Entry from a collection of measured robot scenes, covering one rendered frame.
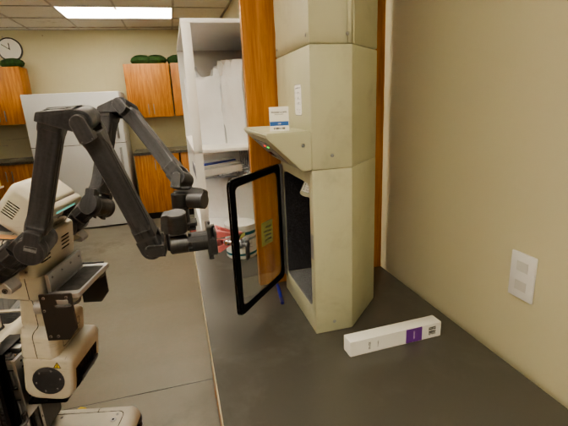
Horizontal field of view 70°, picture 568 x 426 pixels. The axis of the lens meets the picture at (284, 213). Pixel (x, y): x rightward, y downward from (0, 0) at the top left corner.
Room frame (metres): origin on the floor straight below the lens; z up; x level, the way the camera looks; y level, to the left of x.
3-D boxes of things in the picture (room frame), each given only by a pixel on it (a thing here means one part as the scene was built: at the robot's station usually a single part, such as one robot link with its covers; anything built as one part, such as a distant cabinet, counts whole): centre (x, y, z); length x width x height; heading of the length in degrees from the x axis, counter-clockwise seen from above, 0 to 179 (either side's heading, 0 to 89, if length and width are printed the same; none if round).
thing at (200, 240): (1.13, 0.25, 1.20); 0.07 x 0.07 x 0.10; 14
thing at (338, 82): (1.20, -0.16, 1.33); 0.32 x 0.25 x 0.77; 14
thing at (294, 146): (1.16, 0.02, 1.46); 0.32 x 0.11 x 0.10; 14
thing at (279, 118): (1.09, 0.00, 1.54); 0.05 x 0.05 x 0.06; 0
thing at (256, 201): (1.18, 0.08, 1.19); 0.30 x 0.01 x 0.40; 154
